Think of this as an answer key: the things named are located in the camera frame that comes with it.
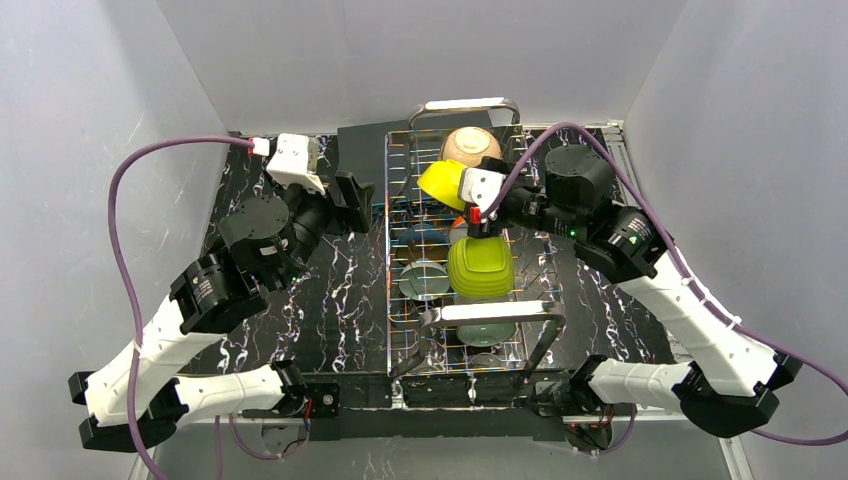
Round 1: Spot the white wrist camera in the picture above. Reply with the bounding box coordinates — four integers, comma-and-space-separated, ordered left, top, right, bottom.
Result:
249, 133, 326, 195
458, 167, 507, 224

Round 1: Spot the light green bowl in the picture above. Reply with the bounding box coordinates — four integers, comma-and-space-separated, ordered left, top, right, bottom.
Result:
456, 323, 517, 348

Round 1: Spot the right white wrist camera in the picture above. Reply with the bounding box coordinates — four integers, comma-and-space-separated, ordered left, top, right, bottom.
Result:
458, 167, 507, 224

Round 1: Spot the pale white ribbed bowl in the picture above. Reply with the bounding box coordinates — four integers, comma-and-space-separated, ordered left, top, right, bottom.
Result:
454, 294, 511, 305

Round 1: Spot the yellow rimmed bowl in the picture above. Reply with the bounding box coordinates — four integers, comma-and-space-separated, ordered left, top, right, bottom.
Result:
416, 160, 467, 211

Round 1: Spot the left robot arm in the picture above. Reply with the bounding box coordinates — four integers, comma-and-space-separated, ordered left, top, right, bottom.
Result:
69, 171, 374, 453

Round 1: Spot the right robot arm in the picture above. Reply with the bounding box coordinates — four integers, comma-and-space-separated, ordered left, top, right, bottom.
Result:
459, 145, 801, 438

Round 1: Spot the dark grey network switch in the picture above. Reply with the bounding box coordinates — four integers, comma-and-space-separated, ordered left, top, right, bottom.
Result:
337, 112, 493, 207

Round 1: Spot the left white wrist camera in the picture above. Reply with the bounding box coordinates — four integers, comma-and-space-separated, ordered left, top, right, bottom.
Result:
249, 133, 326, 195

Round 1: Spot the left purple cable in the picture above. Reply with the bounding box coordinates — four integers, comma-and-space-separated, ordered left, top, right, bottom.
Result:
107, 135, 256, 480

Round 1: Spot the lime green square bowl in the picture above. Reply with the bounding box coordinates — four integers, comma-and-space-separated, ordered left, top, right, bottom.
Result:
447, 237, 515, 298

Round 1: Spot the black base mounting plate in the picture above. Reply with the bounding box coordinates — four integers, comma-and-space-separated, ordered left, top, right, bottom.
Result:
241, 369, 637, 444

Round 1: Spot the beige cream bowl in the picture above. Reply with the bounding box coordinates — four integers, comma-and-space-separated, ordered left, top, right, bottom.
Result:
439, 126, 502, 167

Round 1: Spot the steel wire dish rack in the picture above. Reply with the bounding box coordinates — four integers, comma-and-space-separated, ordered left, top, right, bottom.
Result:
383, 97, 565, 390

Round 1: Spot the teal speckled bowl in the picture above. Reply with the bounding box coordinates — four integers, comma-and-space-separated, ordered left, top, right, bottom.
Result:
397, 258, 451, 302

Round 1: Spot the dark blue gold bowl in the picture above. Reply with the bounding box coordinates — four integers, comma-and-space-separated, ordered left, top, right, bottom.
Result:
393, 223, 450, 266

